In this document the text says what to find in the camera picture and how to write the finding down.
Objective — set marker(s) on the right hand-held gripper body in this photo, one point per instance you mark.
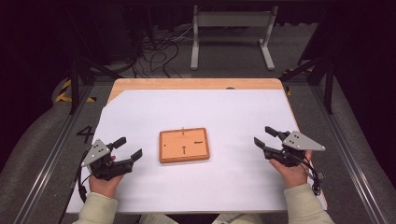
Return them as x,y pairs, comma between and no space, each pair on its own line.
295,146

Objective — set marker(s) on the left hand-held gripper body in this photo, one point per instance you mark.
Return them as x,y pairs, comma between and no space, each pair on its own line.
104,166

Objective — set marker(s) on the wooden picture frame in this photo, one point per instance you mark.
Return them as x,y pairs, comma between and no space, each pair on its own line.
183,145

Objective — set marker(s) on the person's left hand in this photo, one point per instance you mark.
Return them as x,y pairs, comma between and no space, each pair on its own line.
104,188

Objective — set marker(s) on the person's right hand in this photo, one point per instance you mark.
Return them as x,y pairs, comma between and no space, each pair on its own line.
292,175

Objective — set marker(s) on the white paper sheet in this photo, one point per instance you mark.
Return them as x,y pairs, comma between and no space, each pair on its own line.
199,109

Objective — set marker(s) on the yellow black hazard tape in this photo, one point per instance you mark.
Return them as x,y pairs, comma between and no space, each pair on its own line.
63,93

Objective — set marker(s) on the grey metal stand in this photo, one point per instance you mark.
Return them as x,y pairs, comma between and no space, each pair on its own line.
233,19

